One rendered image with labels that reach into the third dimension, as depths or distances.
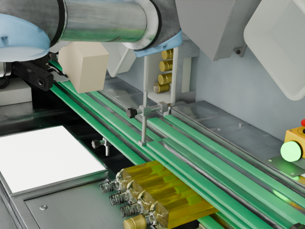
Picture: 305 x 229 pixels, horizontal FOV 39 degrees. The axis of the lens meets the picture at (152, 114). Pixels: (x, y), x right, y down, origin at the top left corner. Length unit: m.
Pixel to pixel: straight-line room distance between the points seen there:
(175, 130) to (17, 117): 1.01
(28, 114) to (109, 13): 1.24
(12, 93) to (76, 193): 0.87
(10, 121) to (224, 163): 1.18
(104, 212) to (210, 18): 0.62
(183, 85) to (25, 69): 0.47
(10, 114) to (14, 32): 1.40
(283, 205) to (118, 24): 0.48
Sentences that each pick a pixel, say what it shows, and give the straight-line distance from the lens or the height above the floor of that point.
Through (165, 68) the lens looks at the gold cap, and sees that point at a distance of 1.39.
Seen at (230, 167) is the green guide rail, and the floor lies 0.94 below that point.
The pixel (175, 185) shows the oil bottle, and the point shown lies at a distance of 1.13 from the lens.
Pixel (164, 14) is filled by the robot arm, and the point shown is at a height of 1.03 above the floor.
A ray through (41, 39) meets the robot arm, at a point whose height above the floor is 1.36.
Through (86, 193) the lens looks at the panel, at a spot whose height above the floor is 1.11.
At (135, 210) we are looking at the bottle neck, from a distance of 1.07.
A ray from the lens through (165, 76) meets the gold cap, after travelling 1.42.
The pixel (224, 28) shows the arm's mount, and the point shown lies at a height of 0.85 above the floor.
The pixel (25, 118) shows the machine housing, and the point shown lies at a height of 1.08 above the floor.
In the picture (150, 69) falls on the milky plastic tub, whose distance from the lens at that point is 1.45.
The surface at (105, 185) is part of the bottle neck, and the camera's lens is 1.15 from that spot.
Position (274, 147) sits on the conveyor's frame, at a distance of 1.09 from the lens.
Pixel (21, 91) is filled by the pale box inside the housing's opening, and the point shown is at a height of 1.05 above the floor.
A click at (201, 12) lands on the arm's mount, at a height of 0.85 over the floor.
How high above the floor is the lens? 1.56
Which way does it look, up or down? 30 degrees down
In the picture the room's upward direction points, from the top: 101 degrees counter-clockwise
